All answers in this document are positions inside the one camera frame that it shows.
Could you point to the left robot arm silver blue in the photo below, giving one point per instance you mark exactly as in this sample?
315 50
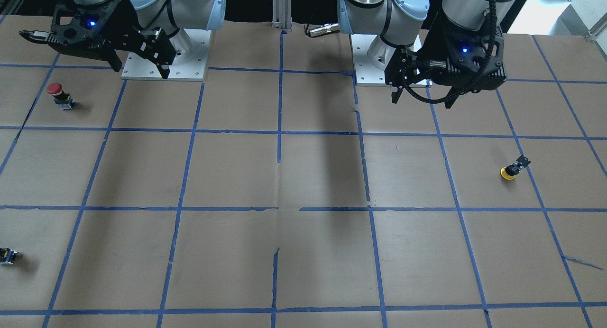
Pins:
397 23

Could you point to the yellow push button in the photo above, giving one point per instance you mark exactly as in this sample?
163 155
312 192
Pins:
509 172

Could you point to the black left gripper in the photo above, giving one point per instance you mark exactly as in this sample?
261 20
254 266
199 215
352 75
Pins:
435 47

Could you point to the aluminium frame post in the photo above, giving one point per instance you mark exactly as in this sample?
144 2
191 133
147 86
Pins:
281 17

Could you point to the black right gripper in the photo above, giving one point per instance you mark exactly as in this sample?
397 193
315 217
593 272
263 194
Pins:
124 25

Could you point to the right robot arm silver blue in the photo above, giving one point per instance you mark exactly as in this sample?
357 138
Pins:
173 15

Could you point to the red push button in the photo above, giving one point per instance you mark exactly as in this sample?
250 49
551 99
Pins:
62 99

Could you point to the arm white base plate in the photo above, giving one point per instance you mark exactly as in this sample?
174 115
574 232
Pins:
374 69
192 46

